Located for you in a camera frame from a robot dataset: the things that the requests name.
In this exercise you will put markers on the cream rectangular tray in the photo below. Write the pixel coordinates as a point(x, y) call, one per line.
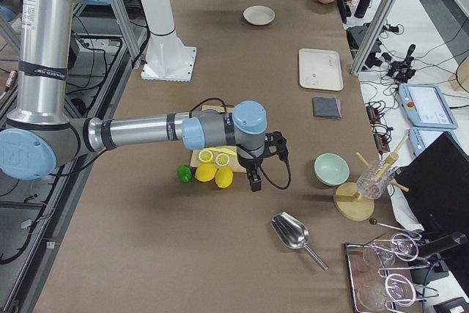
point(320, 69)

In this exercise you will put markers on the metal scoop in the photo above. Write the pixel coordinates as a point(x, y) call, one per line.
point(295, 235)

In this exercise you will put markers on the grey folded cloth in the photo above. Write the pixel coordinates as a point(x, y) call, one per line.
point(326, 107)

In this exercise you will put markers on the blue teach pendant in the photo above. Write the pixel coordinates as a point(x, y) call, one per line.
point(426, 107)
point(420, 138)

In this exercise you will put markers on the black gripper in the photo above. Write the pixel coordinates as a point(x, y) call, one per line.
point(248, 163)

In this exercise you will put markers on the whole yellow lemon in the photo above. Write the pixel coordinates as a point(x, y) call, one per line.
point(206, 172)
point(224, 177)

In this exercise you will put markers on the clear glass cup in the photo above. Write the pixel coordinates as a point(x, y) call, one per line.
point(369, 185)

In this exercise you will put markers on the metal glass rack tray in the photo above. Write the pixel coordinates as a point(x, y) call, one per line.
point(379, 274)

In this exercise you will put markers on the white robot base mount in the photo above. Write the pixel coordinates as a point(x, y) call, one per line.
point(167, 58)

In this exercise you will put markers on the yellow plastic knife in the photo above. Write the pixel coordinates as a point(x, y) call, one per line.
point(223, 150)

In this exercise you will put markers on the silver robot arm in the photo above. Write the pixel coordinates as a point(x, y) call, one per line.
point(39, 137)

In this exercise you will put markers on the green lime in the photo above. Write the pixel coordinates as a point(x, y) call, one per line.
point(184, 174)

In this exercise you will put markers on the black monitor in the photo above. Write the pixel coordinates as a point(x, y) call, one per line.
point(438, 187)

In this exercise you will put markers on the mint green bowl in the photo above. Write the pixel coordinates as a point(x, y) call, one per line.
point(331, 169)

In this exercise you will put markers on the aluminium frame post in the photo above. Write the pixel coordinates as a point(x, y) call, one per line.
point(371, 35)

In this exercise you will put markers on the wooden cup rack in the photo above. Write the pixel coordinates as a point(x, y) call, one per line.
point(356, 207)

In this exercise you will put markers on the beige round plate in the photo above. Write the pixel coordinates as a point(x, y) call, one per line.
point(259, 15)

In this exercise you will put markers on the lemon half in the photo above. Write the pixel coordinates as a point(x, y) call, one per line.
point(205, 156)
point(222, 159)

